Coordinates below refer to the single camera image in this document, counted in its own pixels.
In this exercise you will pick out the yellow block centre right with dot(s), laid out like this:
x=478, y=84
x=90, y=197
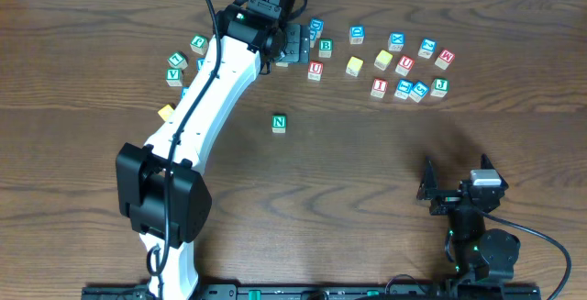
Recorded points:
x=354, y=66

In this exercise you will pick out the green j block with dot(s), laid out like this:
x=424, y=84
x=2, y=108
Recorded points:
x=199, y=44
x=439, y=87

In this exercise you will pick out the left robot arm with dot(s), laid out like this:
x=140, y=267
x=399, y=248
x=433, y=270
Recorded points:
x=160, y=184

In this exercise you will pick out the green J block left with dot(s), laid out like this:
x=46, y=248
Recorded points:
x=199, y=44

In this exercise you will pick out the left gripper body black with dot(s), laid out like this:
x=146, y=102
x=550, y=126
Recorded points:
x=298, y=43

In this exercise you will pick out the blue Z block right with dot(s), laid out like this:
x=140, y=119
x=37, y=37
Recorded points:
x=427, y=48

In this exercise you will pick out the green B block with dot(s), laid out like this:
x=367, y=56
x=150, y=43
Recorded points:
x=325, y=48

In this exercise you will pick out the red I block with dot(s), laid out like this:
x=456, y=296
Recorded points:
x=379, y=88

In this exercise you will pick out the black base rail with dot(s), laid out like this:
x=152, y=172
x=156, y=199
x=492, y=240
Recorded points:
x=233, y=292

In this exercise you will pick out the green R block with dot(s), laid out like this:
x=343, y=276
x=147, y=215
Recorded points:
x=281, y=64

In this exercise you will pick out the yellow block far left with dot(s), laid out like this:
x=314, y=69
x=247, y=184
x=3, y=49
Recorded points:
x=166, y=112

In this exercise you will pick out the green N block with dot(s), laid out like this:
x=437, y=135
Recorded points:
x=279, y=124

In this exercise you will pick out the yellow block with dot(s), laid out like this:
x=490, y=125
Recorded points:
x=354, y=66
x=166, y=112
x=383, y=60

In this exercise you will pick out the blue d block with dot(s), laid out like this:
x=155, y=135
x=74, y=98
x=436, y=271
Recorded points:
x=317, y=25
x=356, y=35

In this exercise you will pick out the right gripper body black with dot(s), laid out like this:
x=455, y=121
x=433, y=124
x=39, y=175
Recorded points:
x=452, y=197

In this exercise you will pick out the blue X block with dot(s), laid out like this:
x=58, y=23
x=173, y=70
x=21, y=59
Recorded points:
x=396, y=41

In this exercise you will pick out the red M block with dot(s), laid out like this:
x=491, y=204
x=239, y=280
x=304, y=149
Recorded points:
x=444, y=59

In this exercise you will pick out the blue D block upper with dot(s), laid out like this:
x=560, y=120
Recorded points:
x=317, y=25

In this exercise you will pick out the red u block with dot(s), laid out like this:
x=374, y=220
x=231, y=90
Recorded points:
x=404, y=65
x=315, y=70

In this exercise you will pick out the blue S block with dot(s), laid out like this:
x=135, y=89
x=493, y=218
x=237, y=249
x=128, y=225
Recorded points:
x=419, y=91

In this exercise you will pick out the green J block right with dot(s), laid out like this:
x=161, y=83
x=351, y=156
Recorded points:
x=439, y=87

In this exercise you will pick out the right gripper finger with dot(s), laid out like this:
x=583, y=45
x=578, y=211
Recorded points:
x=487, y=164
x=428, y=187

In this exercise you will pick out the green V block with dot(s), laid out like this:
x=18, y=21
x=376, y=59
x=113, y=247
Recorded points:
x=174, y=77

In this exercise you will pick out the blue T block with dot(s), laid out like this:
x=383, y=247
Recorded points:
x=403, y=89

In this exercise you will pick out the blue block beside B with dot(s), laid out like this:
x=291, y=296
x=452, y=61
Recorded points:
x=312, y=36

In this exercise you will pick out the blue D block right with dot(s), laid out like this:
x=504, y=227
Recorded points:
x=356, y=35

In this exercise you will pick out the green L block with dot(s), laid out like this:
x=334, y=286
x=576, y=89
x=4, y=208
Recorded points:
x=177, y=60

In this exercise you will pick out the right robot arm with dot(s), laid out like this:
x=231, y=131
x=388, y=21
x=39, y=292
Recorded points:
x=484, y=258

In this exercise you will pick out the blue P block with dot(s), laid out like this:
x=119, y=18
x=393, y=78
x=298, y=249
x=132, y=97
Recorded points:
x=200, y=63

